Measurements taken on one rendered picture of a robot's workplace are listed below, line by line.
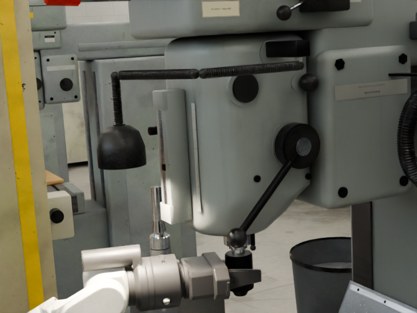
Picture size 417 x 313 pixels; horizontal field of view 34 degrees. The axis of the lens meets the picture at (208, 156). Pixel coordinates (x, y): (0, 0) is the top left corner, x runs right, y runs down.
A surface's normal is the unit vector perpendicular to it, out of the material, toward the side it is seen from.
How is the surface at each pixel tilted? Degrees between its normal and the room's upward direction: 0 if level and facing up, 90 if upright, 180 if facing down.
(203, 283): 90
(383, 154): 90
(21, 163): 90
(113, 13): 90
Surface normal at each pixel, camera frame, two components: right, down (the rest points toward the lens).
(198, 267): -0.05, -0.98
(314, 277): -0.68, 0.22
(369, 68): 0.46, 0.12
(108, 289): 0.22, 0.20
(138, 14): -0.88, 0.13
